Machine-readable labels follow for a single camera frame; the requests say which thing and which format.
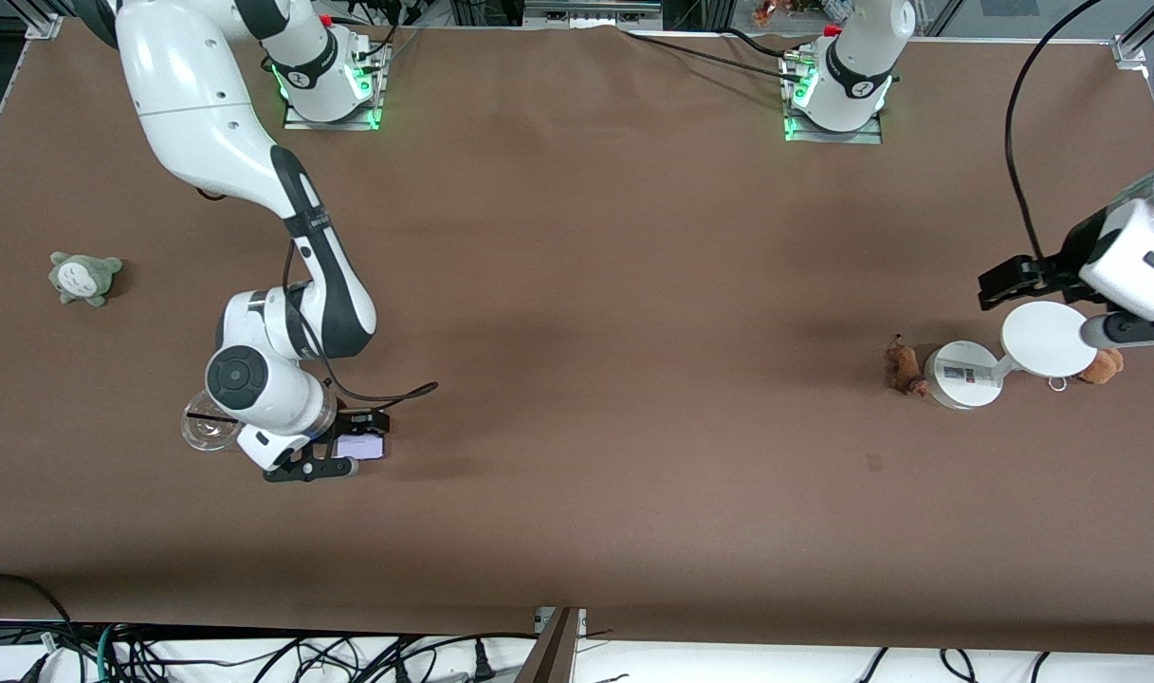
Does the long black base cable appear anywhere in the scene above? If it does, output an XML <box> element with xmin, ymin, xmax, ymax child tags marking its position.
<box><xmin>619</xmin><ymin>27</ymin><xmax>805</xmax><ymax>83</ymax></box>

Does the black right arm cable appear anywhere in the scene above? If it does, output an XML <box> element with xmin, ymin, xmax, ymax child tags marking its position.
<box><xmin>283</xmin><ymin>240</ymin><xmax>441</xmax><ymax>407</ymax></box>

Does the silver table edge bracket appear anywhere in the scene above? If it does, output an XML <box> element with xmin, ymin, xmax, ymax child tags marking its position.
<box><xmin>536</xmin><ymin>607</ymin><xmax>589</xmax><ymax>657</ymax></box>

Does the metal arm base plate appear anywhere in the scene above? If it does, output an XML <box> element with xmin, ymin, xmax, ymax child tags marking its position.
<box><xmin>283</xmin><ymin>38</ymin><xmax>386</xmax><ymax>132</ymax></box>
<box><xmin>781</xmin><ymin>47</ymin><xmax>884</xmax><ymax>146</ymax></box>

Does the dark support beam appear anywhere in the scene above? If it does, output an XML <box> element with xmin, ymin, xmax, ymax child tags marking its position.
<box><xmin>512</xmin><ymin>609</ymin><xmax>580</xmax><ymax>683</ymax></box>

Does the clear plastic cup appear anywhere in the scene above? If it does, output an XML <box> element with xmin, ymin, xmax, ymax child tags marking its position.
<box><xmin>180</xmin><ymin>387</ymin><xmax>247</xmax><ymax>453</ymax></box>

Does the thick black looped cable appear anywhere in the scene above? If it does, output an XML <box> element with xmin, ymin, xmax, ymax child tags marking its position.
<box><xmin>0</xmin><ymin>573</ymin><xmax>78</xmax><ymax>665</ymax></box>

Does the short black base cable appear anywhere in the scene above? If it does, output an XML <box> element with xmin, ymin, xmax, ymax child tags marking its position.
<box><xmin>724</xmin><ymin>27</ymin><xmax>800</xmax><ymax>60</ymax></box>

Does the grey totoro plush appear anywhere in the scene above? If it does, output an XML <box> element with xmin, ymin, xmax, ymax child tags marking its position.
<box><xmin>48</xmin><ymin>250</ymin><xmax>124</xmax><ymax>307</ymax></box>

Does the grey metal bar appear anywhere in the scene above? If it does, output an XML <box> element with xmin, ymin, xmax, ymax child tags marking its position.
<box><xmin>522</xmin><ymin>0</ymin><xmax>666</xmax><ymax>29</ymax></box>

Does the brown bear plush keychain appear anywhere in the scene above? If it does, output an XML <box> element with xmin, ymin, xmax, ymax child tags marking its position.
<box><xmin>1076</xmin><ymin>347</ymin><xmax>1126</xmax><ymax>385</ymax></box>

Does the white round desk lamp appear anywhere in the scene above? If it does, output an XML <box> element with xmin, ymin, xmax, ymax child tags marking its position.
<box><xmin>924</xmin><ymin>301</ymin><xmax>1099</xmax><ymax>411</ymax></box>

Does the brown table cover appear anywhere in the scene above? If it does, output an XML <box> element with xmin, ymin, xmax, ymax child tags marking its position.
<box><xmin>0</xmin><ymin>19</ymin><xmax>1154</xmax><ymax>655</ymax></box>

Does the brown lion statue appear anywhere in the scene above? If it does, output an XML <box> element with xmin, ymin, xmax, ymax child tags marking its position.
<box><xmin>885</xmin><ymin>334</ymin><xmax>929</xmax><ymax>398</ymax></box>

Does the aluminium frame corner bracket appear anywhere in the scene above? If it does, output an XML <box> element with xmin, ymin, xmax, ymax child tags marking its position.
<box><xmin>1112</xmin><ymin>0</ymin><xmax>1154</xmax><ymax>69</ymax></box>
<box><xmin>12</xmin><ymin>0</ymin><xmax>65</xmax><ymax>41</ymax></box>

